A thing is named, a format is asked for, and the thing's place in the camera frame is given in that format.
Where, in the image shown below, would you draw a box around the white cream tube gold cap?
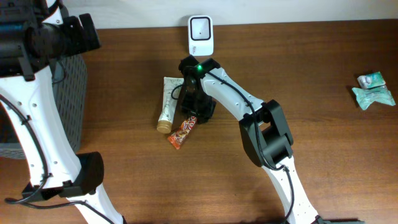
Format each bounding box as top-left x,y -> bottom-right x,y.
157,77 -> 184,134

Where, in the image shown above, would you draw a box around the orange chocolate bar wrapper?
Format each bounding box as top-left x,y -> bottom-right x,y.
167,116 -> 197,149

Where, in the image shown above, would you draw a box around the green wet wipes pack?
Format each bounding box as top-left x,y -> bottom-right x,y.
352,85 -> 396,110

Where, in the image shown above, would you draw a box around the small teal tissue pack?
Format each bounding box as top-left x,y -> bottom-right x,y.
357,72 -> 386,89

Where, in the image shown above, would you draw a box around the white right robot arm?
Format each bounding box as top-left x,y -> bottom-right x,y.
178,55 -> 323,224

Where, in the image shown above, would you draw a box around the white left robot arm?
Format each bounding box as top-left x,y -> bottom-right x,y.
1,1 -> 125,223

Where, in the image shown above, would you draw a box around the white barcode scanner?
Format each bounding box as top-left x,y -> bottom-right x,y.
188,15 -> 214,56

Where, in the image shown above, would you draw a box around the grey plastic mesh basket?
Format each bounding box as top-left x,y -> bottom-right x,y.
1,55 -> 88,159

